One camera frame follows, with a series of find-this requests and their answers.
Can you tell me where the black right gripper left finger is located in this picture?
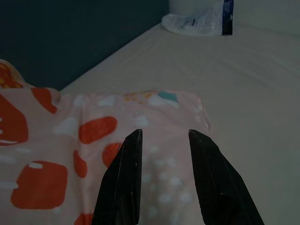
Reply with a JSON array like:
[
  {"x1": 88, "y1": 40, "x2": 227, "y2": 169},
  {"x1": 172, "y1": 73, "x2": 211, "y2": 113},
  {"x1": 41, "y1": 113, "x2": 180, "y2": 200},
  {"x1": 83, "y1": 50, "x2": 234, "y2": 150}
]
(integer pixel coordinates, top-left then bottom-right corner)
[{"x1": 92, "y1": 128, "x2": 143, "y2": 225}]

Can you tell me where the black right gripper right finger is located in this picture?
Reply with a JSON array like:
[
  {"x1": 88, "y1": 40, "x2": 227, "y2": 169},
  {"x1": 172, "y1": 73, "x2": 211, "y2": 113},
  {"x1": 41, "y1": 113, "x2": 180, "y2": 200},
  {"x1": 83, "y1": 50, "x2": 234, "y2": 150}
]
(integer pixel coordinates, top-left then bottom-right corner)
[{"x1": 188, "y1": 128, "x2": 265, "y2": 225}]

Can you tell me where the pink orange patterned pillow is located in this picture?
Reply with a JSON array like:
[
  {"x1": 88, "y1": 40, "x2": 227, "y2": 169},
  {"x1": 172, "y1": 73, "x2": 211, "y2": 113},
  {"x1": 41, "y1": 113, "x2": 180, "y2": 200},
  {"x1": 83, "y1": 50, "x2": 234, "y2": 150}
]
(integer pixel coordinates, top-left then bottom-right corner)
[{"x1": 0, "y1": 58, "x2": 213, "y2": 225}]

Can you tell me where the cream sheeted bed mattress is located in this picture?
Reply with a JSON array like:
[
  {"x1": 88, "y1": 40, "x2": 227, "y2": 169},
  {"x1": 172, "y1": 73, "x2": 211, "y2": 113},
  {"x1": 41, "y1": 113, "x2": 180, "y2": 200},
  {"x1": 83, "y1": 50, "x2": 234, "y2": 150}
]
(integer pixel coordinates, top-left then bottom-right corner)
[{"x1": 58, "y1": 22, "x2": 300, "y2": 225}]

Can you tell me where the clear plastic wipes pack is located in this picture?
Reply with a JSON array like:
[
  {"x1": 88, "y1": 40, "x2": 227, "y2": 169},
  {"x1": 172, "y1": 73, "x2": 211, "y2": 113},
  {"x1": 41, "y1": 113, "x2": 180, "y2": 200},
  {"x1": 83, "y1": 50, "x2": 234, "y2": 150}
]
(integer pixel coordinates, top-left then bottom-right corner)
[{"x1": 161, "y1": 0, "x2": 235, "y2": 37}]

